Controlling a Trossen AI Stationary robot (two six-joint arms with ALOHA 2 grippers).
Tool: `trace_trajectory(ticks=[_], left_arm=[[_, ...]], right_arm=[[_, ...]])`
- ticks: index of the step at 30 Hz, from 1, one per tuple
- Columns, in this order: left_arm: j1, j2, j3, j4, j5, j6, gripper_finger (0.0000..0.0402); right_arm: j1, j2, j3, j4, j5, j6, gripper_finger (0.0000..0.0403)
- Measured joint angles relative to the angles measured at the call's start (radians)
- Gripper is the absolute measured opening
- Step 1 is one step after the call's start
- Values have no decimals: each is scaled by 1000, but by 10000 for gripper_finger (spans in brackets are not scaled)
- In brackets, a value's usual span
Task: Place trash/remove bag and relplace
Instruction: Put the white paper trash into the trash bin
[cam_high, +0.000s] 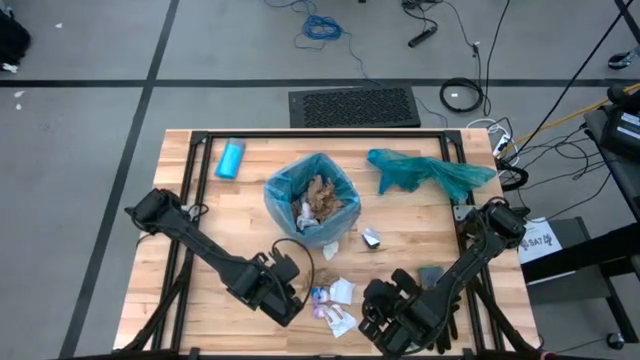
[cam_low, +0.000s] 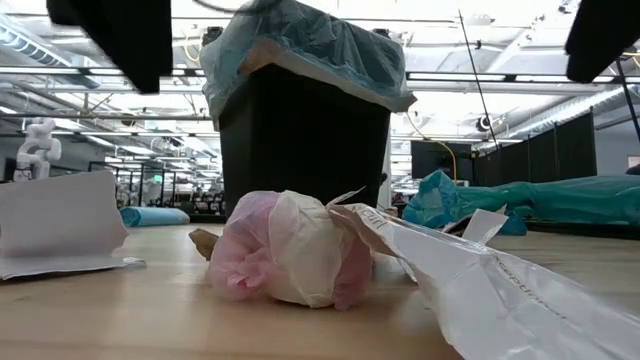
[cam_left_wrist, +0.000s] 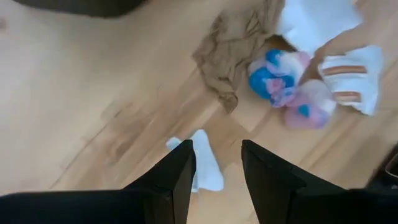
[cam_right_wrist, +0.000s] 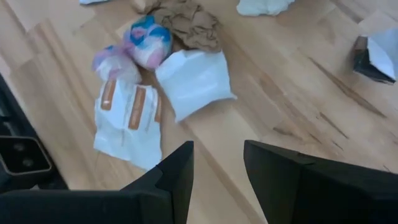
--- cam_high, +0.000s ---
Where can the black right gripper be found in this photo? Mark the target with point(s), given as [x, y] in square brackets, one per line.
[410, 320]

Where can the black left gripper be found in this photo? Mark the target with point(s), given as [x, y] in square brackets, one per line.
[260, 280]

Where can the pink plastic wad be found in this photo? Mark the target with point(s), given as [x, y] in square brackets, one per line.
[319, 311]

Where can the blue and pink wad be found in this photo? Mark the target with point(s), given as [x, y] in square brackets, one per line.
[319, 295]

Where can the clear printed plastic wrapper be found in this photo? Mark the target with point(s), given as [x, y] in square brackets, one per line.
[341, 322]

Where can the white square wrapper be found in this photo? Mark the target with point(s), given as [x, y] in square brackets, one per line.
[343, 291]

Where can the brown paper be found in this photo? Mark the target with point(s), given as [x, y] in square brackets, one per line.
[326, 276]

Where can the white tissue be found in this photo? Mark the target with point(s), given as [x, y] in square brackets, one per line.
[330, 250]

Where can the white and black paper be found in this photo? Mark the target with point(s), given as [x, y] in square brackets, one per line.
[371, 239]

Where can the trash bin with blue liner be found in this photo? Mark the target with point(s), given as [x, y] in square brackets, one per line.
[280, 200]

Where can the pink white plastic wrappers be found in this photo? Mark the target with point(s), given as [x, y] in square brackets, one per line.
[322, 197]

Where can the teal plastic trash bag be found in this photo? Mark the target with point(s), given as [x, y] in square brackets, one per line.
[425, 172]

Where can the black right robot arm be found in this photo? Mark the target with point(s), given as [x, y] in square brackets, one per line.
[465, 270]

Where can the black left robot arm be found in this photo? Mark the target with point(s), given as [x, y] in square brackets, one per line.
[200, 247]

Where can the blue trash bag roll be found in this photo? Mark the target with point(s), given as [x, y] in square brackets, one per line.
[230, 160]

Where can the black grey work glove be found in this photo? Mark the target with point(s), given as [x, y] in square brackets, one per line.
[430, 276]

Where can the white printed label sheet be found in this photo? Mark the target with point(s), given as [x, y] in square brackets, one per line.
[537, 242]

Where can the black equipment cart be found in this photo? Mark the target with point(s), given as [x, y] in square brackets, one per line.
[580, 255]

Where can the white power strip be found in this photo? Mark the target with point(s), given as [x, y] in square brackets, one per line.
[501, 144]

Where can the black perforated floor mat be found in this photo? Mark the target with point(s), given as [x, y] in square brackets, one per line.
[355, 107]

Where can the black caster wheel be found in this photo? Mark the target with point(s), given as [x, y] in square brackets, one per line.
[615, 341]

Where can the black power strip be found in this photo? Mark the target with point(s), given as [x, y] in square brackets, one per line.
[422, 36]

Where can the thin black pole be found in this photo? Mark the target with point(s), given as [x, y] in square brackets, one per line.
[570, 85]

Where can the black device box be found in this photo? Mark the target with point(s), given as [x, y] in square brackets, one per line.
[625, 132]

